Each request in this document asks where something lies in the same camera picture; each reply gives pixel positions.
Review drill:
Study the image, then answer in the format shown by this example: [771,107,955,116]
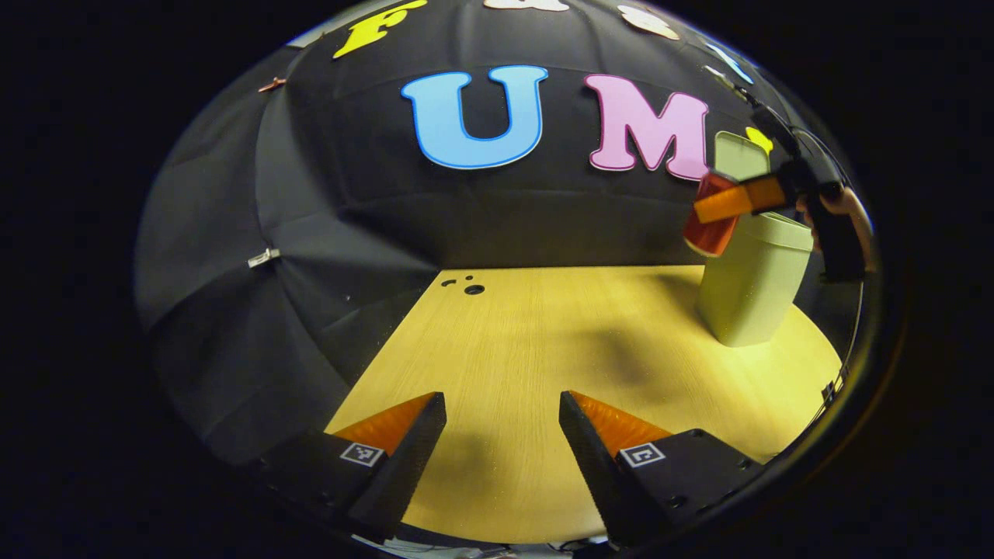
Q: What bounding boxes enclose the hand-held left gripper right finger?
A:
[559,391,766,548]

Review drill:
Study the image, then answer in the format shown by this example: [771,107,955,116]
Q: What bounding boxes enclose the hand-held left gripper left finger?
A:
[248,393,447,543]

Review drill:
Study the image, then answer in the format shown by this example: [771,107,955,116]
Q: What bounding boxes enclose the orange pop can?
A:
[682,171,740,259]

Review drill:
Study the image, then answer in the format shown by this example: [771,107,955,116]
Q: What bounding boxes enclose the pale green desktop garbage bin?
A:
[695,130,815,348]

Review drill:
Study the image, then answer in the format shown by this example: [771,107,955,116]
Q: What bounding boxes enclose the wooden desktop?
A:
[325,266,843,544]

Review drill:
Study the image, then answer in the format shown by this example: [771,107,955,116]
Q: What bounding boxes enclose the black backdrop cloth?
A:
[134,0,878,467]

